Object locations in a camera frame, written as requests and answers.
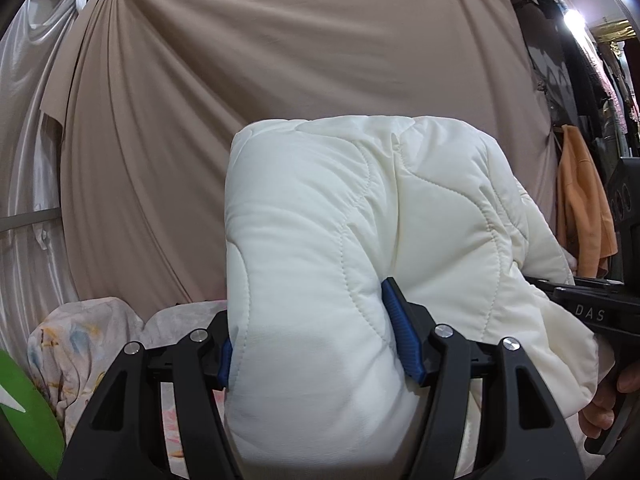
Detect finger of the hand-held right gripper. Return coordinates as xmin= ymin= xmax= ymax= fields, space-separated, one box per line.
xmin=522 ymin=274 xmax=613 ymax=293

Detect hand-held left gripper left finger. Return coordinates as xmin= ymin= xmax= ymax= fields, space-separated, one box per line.
xmin=57 ymin=310 xmax=246 ymax=480

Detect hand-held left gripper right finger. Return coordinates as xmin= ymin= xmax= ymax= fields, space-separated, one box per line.
xmin=381 ymin=277 xmax=587 ymax=480

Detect white quilted jacket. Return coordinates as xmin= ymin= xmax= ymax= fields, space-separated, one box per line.
xmin=222 ymin=115 xmax=616 ymax=480

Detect dark hanging clothes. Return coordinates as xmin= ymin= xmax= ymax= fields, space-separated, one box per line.
xmin=492 ymin=0 xmax=640 ymax=176

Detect person's right hand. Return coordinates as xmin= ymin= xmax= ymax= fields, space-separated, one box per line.
xmin=579 ymin=369 xmax=640 ymax=442

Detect orange hanging garment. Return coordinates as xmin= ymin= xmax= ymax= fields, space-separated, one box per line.
xmin=556 ymin=124 xmax=620 ymax=279

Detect floral printed cloth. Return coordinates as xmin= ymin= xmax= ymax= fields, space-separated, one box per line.
xmin=27 ymin=297 xmax=226 ymax=461

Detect green round board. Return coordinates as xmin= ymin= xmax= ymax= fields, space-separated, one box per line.
xmin=0 ymin=349 xmax=67 ymax=480

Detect metal rod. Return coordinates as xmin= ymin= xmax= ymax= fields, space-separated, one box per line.
xmin=0 ymin=211 xmax=62 ymax=232

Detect bright ceiling lamp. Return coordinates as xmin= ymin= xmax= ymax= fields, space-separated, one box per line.
xmin=562 ymin=6 xmax=590 ymax=31

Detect beige curtain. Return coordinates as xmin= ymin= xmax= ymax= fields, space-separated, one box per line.
xmin=40 ymin=0 xmax=561 ymax=306

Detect white satin curtain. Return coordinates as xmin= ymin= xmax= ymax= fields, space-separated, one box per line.
xmin=0 ymin=0 xmax=81 ymax=361

